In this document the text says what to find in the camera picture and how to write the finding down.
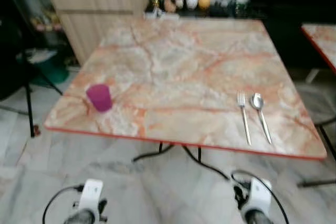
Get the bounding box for black tripod stand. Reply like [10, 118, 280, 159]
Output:
[15, 51, 65, 138]

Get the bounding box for black metal table legs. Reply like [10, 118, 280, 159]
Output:
[297, 68, 336, 188]
[131, 141, 237, 180]

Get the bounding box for purple plastic cup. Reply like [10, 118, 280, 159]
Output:
[86, 83, 113, 113]

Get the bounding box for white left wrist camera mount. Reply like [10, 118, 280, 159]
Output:
[78, 179, 104, 212]

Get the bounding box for light wooden cabinet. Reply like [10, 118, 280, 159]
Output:
[45, 0, 151, 65]

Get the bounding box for silver metal spoon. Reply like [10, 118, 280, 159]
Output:
[250, 93, 273, 145]

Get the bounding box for silver metal fork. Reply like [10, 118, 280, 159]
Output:
[237, 92, 252, 146]

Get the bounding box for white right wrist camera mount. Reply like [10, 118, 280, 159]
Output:
[246, 178, 273, 215]

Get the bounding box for red lidded glass jar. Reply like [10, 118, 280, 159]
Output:
[164, 0, 178, 13]

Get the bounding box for green plastic basin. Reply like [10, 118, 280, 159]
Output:
[29, 50, 70, 87]

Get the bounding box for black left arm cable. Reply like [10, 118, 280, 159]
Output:
[42, 184, 86, 224]

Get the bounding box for glass display shelf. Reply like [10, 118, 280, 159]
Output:
[0, 0, 70, 51]

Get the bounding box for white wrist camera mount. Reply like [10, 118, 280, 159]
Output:
[246, 178, 273, 215]
[78, 179, 104, 212]

